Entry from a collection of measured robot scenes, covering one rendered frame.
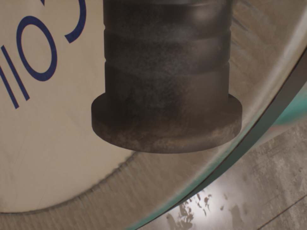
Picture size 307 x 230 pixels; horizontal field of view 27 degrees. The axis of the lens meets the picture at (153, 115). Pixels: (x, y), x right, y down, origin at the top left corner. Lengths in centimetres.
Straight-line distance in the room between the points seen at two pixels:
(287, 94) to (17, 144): 29
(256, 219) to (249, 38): 164
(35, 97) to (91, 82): 8
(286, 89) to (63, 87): 20
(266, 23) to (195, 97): 20
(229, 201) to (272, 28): 157
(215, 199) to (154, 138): 172
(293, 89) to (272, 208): 165
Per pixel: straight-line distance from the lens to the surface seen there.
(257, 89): 38
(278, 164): 209
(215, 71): 17
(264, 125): 43
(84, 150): 53
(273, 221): 205
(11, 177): 64
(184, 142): 16
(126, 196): 50
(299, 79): 40
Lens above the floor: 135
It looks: 50 degrees down
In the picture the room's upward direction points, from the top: 75 degrees clockwise
